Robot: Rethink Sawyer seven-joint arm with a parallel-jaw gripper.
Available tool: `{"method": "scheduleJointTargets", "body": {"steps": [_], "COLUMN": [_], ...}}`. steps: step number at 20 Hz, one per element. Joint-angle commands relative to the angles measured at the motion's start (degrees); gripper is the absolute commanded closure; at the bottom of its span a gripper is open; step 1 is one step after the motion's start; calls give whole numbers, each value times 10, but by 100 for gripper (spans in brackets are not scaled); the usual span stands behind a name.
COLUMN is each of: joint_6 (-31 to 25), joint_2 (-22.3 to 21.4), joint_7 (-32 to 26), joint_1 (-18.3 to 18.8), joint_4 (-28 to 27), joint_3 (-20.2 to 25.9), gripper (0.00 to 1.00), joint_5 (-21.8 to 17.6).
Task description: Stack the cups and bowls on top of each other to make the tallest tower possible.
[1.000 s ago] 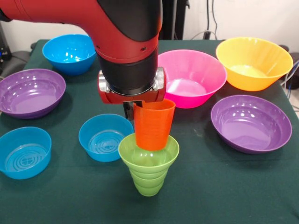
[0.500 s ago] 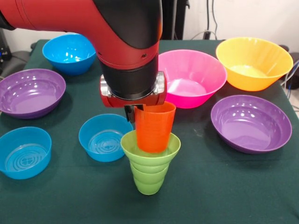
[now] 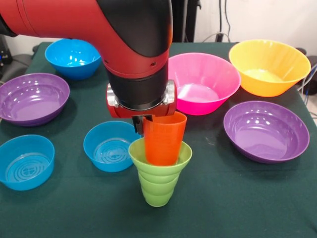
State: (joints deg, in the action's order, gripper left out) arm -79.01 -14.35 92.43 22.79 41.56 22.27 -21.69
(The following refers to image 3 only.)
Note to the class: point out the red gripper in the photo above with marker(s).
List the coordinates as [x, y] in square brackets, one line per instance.
[143, 112]

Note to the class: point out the orange cup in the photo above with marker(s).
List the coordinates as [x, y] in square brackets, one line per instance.
[164, 141]

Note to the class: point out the small green bowl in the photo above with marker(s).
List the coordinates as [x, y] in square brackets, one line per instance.
[138, 158]

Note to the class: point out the blue bowl with ringed bottom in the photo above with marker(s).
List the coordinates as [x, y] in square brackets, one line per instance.
[24, 161]
[106, 148]

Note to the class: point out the green cup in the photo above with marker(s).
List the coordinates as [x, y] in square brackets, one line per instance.
[157, 196]

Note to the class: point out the pink bowl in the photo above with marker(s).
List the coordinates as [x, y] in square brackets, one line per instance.
[205, 74]

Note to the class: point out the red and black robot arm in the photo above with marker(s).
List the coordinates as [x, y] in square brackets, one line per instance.
[86, 29]

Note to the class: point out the deep smooth blue bowl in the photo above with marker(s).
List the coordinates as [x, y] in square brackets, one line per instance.
[71, 59]

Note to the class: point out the dark green tablecloth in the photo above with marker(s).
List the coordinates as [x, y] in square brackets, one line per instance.
[223, 198]

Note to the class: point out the purple bowl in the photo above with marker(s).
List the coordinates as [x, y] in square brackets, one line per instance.
[265, 134]
[32, 99]

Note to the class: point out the black rounded seat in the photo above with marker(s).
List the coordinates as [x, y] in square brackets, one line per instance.
[19, 64]

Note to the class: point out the yellow-orange bowl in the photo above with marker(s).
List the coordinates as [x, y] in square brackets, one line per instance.
[268, 62]

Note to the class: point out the black equipment rack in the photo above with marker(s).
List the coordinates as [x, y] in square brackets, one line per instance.
[5, 57]

